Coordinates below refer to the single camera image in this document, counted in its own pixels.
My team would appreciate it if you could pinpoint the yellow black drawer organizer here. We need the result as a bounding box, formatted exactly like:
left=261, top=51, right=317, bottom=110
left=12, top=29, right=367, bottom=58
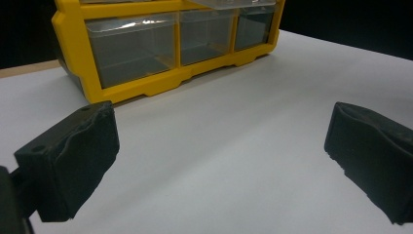
left=51, top=0, right=287, bottom=105

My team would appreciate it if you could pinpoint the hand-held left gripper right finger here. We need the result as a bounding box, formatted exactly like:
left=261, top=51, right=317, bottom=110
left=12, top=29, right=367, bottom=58
left=323, top=101, right=413, bottom=226

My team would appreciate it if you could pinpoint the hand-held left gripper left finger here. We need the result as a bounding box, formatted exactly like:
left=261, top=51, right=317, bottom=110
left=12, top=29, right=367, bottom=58
left=14, top=99, right=121, bottom=223

